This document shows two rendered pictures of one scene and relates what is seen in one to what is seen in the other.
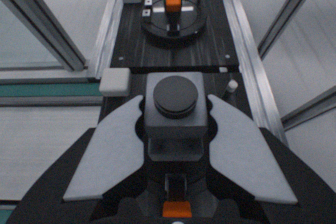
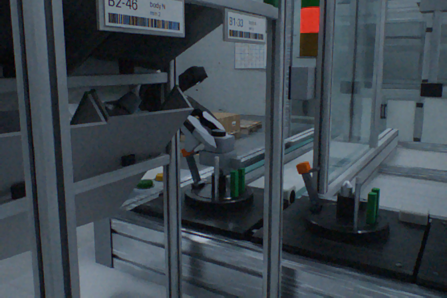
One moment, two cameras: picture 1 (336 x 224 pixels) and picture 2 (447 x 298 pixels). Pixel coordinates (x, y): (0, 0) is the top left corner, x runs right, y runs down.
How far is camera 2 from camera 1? 0.82 m
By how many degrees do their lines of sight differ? 94
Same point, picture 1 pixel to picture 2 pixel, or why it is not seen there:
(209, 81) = (249, 219)
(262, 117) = (194, 232)
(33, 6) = (316, 136)
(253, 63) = (247, 250)
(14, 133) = not seen: hidden behind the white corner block
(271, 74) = not seen: outside the picture
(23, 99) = not seen: hidden behind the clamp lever
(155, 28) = (328, 205)
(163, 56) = (295, 211)
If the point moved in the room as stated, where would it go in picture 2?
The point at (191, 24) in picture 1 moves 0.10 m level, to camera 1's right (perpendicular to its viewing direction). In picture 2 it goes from (319, 217) to (302, 240)
